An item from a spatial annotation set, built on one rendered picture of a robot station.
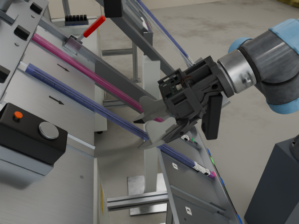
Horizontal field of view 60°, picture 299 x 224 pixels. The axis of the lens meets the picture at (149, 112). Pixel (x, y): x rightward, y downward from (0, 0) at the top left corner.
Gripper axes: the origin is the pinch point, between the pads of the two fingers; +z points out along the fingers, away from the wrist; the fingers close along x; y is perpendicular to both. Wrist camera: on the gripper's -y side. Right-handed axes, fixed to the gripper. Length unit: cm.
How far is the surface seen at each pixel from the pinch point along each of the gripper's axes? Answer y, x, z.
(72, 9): -38, -351, 85
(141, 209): -78, -36, 44
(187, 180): -13.5, 5.8, -2.7
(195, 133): -24.3, -16.0, -6.9
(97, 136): -67, -98, 64
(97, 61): 11.2, -18.9, 2.8
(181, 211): -7.9, 15.1, -1.3
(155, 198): -54, -22, 24
